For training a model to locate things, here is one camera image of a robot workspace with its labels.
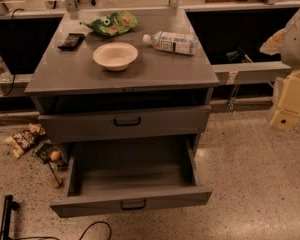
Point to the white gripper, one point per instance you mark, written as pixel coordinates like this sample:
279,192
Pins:
297,39

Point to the clear plastic water bottle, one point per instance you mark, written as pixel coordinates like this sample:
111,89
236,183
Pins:
178,43

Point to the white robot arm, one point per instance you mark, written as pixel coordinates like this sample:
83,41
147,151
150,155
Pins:
286,43

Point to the open grey lower drawer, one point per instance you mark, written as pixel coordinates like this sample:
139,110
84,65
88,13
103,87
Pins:
123,175

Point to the closed grey upper drawer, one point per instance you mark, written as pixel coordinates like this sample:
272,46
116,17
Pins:
65,128

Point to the clear bottle at left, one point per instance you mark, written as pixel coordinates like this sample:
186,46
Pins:
5,74

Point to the white bowl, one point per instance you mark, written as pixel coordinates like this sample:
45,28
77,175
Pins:
115,56

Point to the green chip bag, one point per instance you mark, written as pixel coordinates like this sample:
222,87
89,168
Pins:
113,24

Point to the orange ball on floor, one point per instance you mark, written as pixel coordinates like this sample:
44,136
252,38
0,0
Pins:
55,155

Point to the dark green snack bag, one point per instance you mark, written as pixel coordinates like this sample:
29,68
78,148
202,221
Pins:
44,148

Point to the brown snack bag on floor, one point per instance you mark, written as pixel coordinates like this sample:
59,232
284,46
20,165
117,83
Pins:
23,141

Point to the black stand on floor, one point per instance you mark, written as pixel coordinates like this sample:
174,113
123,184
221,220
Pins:
9,206

